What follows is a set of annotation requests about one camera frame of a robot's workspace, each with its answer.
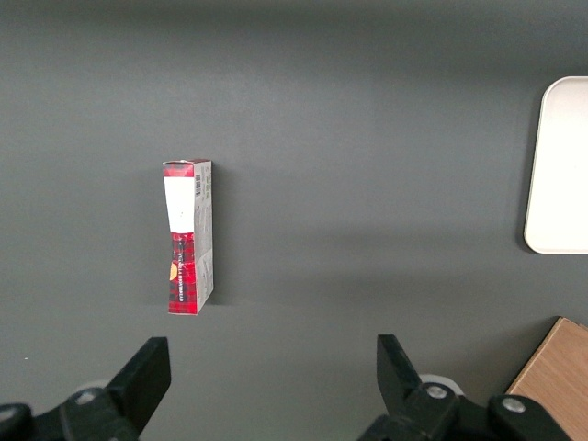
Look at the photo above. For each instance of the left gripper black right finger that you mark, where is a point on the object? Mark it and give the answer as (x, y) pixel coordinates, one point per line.
(399, 372)

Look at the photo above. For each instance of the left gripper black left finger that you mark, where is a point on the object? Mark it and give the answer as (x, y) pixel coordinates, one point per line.
(142, 381)

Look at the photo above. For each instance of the cream rectangular tray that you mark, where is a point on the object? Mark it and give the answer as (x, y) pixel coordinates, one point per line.
(562, 170)

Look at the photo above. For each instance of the red and grey carton box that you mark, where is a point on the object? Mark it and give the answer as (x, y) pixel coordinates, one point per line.
(189, 239)

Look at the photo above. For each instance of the wooden drawer cabinet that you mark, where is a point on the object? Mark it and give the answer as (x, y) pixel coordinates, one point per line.
(556, 363)

